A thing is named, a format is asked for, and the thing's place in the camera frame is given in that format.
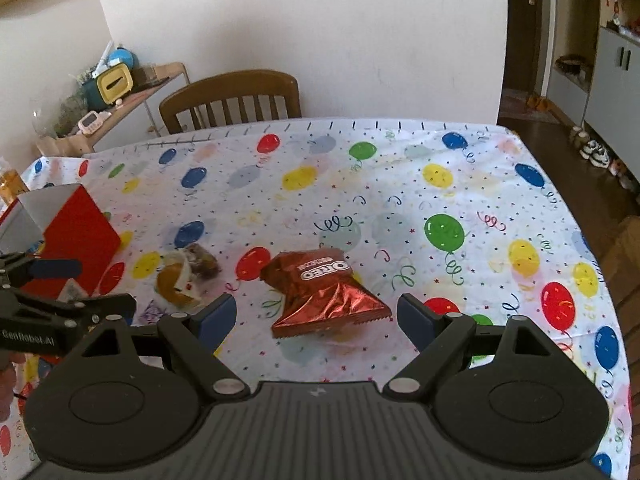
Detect red Oreo packet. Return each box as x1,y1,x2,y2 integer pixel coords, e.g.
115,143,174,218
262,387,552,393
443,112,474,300
260,248,392,338

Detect orange juice bottle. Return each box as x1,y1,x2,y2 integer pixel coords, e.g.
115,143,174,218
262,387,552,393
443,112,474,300
0,157,29,206

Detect clear glass bowl vase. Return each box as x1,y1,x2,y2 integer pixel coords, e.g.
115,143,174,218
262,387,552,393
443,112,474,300
32,92,88,139

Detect person's left hand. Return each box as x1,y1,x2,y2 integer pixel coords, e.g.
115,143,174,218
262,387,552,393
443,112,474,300
0,350,26,422

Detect pink white timer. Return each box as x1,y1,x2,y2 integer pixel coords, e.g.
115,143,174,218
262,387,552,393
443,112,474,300
77,110,111,136

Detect balloon pattern tablecloth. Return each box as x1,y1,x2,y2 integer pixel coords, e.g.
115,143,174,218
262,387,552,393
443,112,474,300
23,124,632,479

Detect red white cardboard box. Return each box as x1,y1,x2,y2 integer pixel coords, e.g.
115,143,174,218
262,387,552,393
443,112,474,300
1,183,120,300

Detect white side cabinet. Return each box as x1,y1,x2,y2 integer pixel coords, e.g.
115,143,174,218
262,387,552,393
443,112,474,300
35,62,190,157

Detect grey wall cupboard unit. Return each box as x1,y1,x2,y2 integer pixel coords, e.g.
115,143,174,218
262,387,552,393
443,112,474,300
548,0,639,178

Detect wrapped egg yolk pastry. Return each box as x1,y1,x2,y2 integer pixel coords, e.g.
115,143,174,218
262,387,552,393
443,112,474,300
155,243,220,310

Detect wooden chair far side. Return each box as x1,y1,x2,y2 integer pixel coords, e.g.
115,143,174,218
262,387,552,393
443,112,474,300
158,70,303,134

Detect dark entrance door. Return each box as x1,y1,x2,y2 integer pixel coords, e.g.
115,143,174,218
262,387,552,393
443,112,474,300
503,0,542,91

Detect yellow teal tissue box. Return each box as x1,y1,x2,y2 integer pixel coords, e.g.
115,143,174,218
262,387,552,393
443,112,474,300
82,48,137,112

